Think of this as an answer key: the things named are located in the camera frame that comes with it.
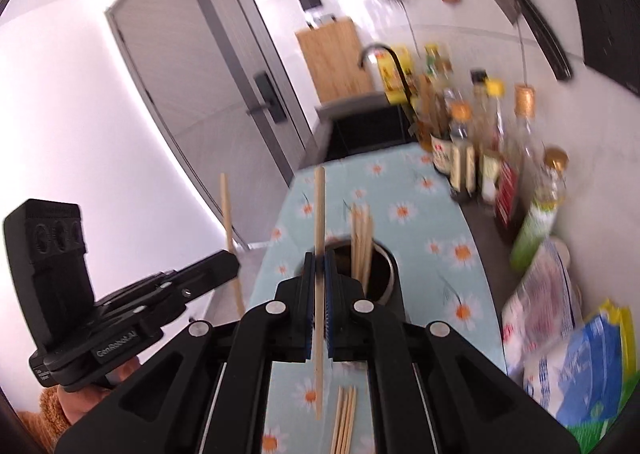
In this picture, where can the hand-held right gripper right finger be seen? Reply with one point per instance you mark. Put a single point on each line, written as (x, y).
(330, 319)

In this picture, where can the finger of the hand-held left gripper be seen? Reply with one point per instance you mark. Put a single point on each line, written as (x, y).
(200, 284)

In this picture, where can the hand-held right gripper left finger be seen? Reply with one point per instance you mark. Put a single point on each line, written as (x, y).
(305, 324)

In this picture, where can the black cylindrical utensil holder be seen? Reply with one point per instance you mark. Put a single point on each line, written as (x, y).
(385, 274)

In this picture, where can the single wooden chopstick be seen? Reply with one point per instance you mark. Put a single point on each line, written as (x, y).
(227, 214)
(319, 214)

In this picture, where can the bundle of wooden chopsticks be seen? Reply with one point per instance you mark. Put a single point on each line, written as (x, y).
(360, 244)

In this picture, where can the person's left forearm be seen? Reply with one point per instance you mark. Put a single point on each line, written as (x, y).
(45, 424)

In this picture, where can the person's left hand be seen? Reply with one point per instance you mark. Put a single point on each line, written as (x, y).
(85, 404)

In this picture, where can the black sink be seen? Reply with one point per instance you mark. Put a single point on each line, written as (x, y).
(370, 131)

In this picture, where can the dark bottle with red label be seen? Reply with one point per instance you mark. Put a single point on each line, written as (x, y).
(441, 153)

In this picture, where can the grey door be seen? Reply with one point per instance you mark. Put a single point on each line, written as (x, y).
(200, 83)

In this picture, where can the white and pink bag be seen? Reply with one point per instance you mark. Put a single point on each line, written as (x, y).
(540, 304)

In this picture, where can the small bottle with orange cap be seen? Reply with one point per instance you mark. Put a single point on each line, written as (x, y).
(462, 153)

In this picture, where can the tall bottle with yellow cap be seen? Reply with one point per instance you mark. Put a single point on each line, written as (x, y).
(491, 168)

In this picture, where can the oil bottle with green label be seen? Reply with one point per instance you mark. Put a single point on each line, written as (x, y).
(537, 229)

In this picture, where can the yellow dish soap bottle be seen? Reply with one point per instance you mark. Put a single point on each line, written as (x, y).
(387, 83)

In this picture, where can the white paper cup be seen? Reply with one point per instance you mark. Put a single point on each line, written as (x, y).
(562, 249)

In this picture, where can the blue and white bag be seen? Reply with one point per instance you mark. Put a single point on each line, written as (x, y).
(575, 369)

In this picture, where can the wooden cutting board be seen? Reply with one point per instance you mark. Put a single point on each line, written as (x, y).
(332, 61)

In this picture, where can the black curved faucet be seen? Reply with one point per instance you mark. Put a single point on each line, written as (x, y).
(400, 68)

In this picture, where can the bottle with dark cap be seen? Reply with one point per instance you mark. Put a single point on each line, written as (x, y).
(479, 83)

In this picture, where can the clear bottle with yellow cap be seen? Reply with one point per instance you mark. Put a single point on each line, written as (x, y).
(436, 61)

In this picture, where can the yellow bag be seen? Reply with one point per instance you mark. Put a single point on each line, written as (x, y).
(620, 329)

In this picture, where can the black wall switch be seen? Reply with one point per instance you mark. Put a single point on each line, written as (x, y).
(310, 1)

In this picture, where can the black wall panel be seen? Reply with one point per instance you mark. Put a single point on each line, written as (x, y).
(610, 33)

